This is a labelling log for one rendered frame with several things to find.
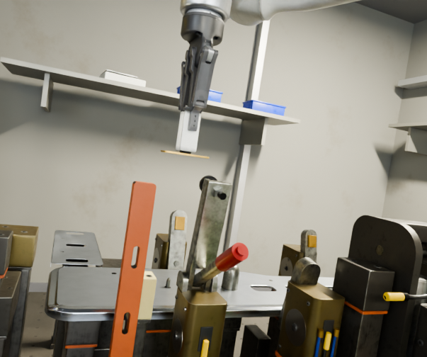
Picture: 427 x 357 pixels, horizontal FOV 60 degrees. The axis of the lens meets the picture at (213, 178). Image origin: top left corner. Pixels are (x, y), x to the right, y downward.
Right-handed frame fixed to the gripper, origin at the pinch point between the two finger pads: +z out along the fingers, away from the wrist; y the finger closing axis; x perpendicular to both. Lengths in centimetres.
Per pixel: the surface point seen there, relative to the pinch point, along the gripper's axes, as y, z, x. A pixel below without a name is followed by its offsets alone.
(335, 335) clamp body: -23.4, 27.0, -18.7
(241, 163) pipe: 243, 1, -131
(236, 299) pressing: -5.8, 28.8, -11.5
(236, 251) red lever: -26.0, 14.8, 0.4
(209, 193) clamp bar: -17.0, 9.2, 1.0
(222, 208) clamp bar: -16.7, 11.1, -1.3
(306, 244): 13.0, 22.2, -39.5
